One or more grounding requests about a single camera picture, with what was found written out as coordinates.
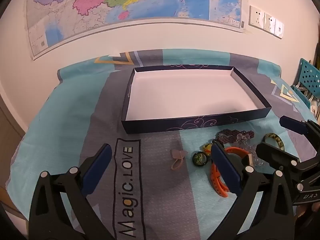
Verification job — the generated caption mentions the dark blue cardboard box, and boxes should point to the dark blue cardboard box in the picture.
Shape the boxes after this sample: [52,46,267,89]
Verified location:
[121,64,272,134]

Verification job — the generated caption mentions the wooden door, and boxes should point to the wooden door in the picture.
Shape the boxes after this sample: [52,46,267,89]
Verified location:
[0,95,27,210]

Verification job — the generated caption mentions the yellow green bangle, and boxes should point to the yellow green bangle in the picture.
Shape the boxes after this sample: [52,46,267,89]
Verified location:
[262,133,285,151]

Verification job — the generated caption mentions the white wall socket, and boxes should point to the white wall socket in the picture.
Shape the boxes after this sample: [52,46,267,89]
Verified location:
[274,17,285,39]
[264,12,276,34]
[249,5,266,31]

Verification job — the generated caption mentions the orange strap smartwatch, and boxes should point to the orange strap smartwatch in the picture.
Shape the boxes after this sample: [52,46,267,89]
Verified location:
[210,147,253,198]

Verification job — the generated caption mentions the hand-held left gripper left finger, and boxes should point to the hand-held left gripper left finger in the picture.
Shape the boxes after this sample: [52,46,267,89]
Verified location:
[29,144,113,240]

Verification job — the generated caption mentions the person's right hand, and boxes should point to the person's right hand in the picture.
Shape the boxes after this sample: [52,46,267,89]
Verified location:
[296,202,320,230]

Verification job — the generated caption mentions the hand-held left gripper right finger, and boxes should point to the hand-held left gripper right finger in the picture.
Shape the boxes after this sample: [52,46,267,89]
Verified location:
[211,142,298,240]

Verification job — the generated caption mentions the teal grey printed blanket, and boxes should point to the teal grey printed blanket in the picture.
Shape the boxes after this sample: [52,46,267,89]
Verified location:
[6,49,320,240]

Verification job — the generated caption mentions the clear crystal bead bracelet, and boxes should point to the clear crystal bead bracelet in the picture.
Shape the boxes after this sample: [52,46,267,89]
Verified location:
[235,134,269,170]

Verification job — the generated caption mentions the black braided green stone ring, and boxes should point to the black braided green stone ring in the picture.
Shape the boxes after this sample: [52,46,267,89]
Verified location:
[192,151,208,167]

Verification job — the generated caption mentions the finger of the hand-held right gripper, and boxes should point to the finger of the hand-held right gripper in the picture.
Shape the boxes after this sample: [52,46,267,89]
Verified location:
[255,142,304,174]
[279,116,320,150]

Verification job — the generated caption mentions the teal perforated plastic basket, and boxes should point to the teal perforated plastic basket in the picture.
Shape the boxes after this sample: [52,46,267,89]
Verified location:
[291,58,320,110]

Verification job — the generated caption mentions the pink butterfly ring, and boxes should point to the pink butterfly ring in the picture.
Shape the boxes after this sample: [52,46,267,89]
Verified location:
[170,149,187,170]

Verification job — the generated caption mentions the maroon beaded bracelet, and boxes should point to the maroon beaded bracelet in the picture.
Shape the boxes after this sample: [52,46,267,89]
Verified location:
[216,129,255,145]

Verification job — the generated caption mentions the colourful wall map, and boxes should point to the colourful wall map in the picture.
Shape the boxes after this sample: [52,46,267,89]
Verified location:
[26,0,244,60]

